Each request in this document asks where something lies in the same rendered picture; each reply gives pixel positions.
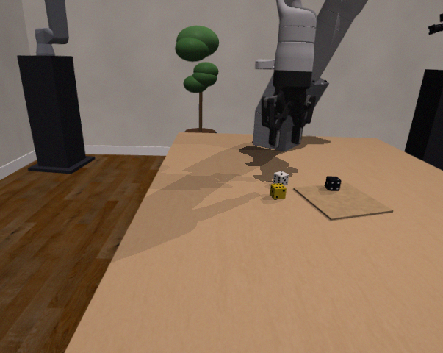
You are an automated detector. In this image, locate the yellow die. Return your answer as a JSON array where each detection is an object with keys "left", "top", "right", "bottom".
[{"left": 270, "top": 183, "right": 287, "bottom": 199}]

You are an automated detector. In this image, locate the white die with black pips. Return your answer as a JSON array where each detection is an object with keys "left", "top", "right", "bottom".
[{"left": 273, "top": 171, "right": 289, "bottom": 185}]

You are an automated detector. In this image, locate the translucent tan mat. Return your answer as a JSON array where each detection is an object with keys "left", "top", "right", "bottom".
[{"left": 293, "top": 183, "right": 394, "bottom": 221}]

